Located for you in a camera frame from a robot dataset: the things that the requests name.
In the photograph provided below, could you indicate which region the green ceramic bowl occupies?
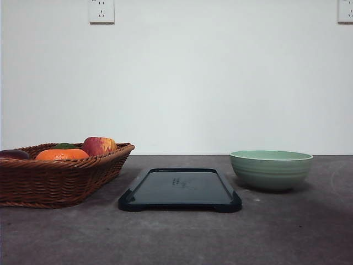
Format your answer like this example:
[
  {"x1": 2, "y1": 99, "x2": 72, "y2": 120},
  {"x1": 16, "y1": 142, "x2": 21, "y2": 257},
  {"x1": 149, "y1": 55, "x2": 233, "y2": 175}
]
[{"x1": 230, "y1": 150, "x2": 313, "y2": 189}]

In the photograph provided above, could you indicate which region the brown wicker basket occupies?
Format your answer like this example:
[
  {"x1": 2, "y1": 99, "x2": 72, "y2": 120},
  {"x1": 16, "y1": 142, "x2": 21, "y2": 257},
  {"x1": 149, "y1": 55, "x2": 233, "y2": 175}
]
[{"x1": 0, "y1": 142, "x2": 135, "y2": 208}]

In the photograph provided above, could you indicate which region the dark blue rectangular tray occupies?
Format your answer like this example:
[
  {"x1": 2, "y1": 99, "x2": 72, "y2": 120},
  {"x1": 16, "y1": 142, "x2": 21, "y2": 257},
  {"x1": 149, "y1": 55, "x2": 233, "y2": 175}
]
[{"x1": 119, "y1": 168, "x2": 242, "y2": 212}]

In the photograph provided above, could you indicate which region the red yellow apple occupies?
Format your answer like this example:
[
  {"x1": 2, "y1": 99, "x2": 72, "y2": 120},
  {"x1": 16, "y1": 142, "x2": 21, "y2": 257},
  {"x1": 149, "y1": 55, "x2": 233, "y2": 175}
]
[{"x1": 82, "y1": 136, "x2": 117, "y2": 156}]

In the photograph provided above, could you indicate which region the green fruit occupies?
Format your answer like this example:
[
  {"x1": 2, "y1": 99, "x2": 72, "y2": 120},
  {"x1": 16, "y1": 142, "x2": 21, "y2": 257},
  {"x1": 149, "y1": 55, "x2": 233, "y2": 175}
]
[{"x1": 53, "y1": 142, "x2": 77, "y2": 149}]

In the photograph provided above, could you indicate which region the orange tangerine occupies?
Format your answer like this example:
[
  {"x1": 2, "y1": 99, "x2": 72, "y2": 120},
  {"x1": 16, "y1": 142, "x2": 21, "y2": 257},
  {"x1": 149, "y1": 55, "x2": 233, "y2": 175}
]
[{"x1": 35, "y1": 149, "x2": 89, "y2": 160}]

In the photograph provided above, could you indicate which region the dark purple fruit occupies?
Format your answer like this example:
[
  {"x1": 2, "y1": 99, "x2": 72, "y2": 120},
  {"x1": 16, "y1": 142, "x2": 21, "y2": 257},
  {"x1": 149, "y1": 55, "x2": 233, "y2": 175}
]
[{"x1": 0, "y1": 149, "x2": 30, "y2": 160}]

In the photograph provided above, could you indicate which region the white wall socket left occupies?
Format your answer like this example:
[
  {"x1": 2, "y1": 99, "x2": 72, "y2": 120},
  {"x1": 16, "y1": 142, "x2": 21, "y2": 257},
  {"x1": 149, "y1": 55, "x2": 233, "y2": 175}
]
[{"x1": 89, "y1": 0, "x2": 115, "y2": 26}]

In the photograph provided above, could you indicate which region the white wall socket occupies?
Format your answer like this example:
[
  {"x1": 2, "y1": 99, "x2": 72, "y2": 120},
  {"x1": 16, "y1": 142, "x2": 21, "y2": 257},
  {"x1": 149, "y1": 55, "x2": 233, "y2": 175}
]
[
  {"x1": 338, "y1": 0, "x2": 353, "y2": 24},
  {"x1": 89, "y1": 0, "x2": 115, "y2": 26}
]

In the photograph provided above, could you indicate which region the white wall socket right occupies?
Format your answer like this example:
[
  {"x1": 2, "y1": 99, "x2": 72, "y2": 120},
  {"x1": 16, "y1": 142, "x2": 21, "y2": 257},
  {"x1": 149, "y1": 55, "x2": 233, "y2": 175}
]
[{"x1": 338, "y1": 0, "x2": 353, "y2": 24}]

